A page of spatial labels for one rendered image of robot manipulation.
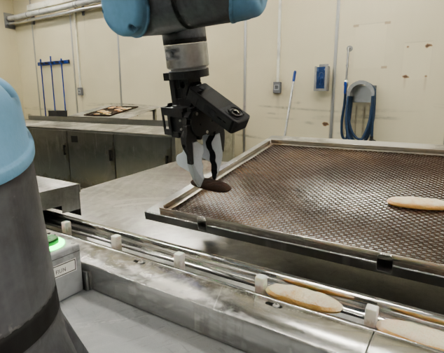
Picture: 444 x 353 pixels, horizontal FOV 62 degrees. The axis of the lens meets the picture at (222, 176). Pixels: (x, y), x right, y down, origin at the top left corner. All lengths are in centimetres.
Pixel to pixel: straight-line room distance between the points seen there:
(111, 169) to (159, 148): 69
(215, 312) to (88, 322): 17
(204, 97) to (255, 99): 401
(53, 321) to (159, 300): 27
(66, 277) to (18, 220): 38
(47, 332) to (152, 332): 27
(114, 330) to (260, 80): 425
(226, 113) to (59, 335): 45
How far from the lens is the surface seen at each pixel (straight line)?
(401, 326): 47
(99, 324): 53
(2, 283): 21
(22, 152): 22
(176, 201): 75
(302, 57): 442
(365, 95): 413
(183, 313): 49
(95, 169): 402
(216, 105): 62
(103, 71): 638
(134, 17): 54
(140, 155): 351
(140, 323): 52
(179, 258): 58
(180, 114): 66
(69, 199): 87
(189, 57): 64
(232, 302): 47
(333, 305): 49
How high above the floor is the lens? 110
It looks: 12 degrees down
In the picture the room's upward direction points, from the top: straight up
